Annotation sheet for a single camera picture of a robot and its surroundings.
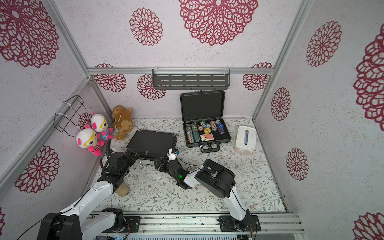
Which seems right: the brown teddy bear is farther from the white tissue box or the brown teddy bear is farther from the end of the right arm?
the white tissue box

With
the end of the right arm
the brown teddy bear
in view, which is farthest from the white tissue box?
the brown teddy bear

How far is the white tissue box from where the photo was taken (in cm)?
97
